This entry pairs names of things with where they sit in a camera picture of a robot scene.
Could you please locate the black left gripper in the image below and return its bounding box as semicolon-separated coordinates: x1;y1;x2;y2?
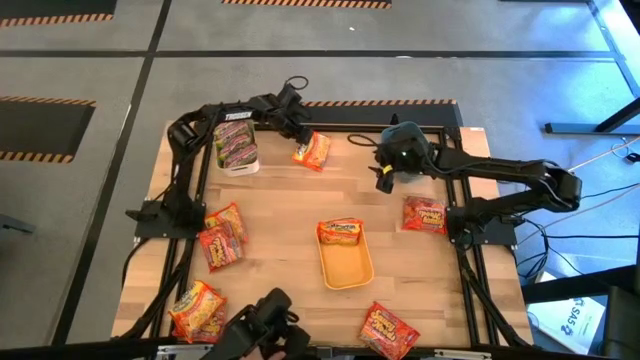
259;82;316;159

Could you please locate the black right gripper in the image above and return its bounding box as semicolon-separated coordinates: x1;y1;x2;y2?
369;130;437;195

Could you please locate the orange chicken ramen noodle pack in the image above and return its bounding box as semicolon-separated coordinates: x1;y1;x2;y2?
203;201;250;246
317;218;364;247
291;131;332;173
167;279;228;331

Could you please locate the lime chili ramen noodle pack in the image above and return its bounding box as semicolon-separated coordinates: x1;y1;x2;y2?
223;149;259;170
212;119;251;143
219;142;258;162
214;130;255;154

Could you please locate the yellow plastic bin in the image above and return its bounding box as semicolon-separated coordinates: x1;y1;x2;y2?
314;218;376;291

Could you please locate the teal plastic bin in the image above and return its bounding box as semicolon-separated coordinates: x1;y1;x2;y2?
380;121;441;184

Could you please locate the black hazard-striped floor mat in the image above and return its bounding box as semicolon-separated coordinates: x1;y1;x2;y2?
221;0;394;10
249;98;465;129
0;0;117;29
0;95;97;165

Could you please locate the white plastic bin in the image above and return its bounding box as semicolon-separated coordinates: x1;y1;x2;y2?
214;118;261;178

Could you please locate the black furniture piece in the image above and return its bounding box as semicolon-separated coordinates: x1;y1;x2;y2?
521;264;640;360

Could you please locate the white printed paper sheet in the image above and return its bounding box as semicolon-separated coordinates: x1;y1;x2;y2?
526;294;608;356

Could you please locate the grey furniture foot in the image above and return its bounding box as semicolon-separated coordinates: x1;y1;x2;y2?
0;213;37;236

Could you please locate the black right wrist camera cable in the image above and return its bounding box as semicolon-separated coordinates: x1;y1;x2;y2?
347;133;384;150

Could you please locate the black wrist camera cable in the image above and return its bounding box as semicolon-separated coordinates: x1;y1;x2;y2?
283;74;310;92
347;133;384;150

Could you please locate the black aluminium table frame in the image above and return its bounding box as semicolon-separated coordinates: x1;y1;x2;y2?
117;121;534;351

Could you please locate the black left wrist camera cable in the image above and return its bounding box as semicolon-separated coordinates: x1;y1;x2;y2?
283;74;310;92

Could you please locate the black desk leg frame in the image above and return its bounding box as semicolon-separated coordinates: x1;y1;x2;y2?
543;0;640;136

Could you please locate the beige floor cable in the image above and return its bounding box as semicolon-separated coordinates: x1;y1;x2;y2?
569;135;640;174

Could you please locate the black floor cable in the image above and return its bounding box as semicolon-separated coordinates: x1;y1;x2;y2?
517;219;640;281
579;182;640;201

